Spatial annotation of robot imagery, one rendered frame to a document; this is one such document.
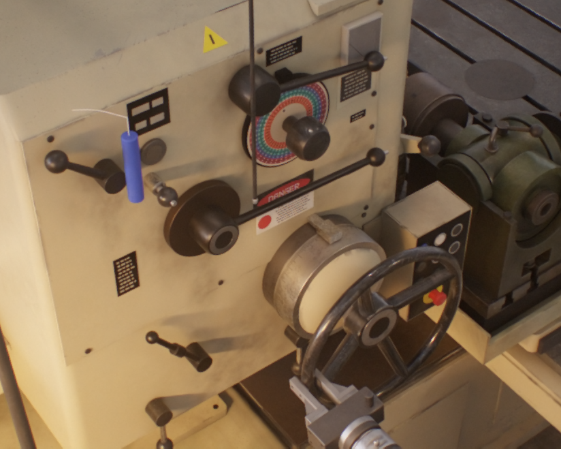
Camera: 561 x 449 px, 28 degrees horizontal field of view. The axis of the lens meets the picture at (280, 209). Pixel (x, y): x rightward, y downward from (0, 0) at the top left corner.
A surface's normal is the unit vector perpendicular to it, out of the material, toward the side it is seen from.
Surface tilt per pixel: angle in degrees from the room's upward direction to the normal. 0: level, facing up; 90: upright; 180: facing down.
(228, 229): 90
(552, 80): 0
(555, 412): 90
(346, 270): 60
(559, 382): 0
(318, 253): 19
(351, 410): 6
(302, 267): 41
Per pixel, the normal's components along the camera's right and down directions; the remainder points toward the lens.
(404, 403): 0.59, 0.55
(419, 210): 0.00, -0.74
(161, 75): 0.42, -0.14
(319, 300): 0.15, 0.50
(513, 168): -0.33, -0.51
